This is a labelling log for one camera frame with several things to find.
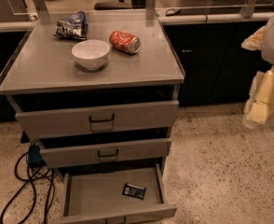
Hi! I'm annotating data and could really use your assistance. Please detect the dark counter cabinets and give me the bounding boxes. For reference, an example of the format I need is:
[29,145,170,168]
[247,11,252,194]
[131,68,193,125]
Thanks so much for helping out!
[0,14,269,112]

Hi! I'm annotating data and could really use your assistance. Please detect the white ceramic bowl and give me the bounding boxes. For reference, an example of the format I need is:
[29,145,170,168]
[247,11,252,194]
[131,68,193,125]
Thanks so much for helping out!
[72,39,110,71]

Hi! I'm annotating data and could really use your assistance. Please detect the dark blueberry rxbar wrapper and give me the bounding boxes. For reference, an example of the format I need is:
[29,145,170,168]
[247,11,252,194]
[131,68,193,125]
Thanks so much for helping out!
[122,183,146,200]

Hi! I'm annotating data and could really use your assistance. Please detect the grey top drawer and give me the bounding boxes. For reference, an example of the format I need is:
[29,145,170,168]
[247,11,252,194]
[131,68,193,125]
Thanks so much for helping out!
[16,101,178,139]

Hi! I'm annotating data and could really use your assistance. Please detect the grey bottom drawer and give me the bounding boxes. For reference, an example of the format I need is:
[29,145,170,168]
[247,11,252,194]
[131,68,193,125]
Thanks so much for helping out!
[51,163,176,224]

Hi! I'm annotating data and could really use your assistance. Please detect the blue chip bag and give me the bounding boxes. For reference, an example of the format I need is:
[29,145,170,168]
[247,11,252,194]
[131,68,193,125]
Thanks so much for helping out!
[54,10,88,40]

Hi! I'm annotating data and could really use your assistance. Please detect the grey drawer cabinet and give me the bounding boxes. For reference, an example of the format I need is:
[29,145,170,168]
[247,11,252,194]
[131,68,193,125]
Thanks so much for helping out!
[0,10,184,224]

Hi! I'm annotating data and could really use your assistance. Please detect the grey drawer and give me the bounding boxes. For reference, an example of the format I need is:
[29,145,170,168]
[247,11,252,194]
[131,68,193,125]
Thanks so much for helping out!
[51,163,176,224]
[16,101,178,139]
[40,138,171,168]

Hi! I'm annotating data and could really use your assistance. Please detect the grey middle drawer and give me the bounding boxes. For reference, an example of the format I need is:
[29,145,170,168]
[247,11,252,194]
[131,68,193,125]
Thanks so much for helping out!
[40,138,171,168]

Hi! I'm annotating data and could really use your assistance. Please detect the blue power box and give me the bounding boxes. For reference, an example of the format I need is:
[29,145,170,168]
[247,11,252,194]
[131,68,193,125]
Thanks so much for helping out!
[26,145,45,167]

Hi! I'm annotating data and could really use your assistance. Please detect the red soda can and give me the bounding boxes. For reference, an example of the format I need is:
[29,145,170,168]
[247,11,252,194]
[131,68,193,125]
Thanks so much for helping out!
[109,31,141,55]

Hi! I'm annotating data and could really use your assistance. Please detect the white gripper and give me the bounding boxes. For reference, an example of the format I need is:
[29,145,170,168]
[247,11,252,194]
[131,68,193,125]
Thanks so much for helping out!
[241,26,274,129]

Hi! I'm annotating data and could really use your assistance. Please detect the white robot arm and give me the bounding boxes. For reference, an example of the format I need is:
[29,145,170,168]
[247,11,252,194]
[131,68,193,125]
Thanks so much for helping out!
[241,15,274,129]

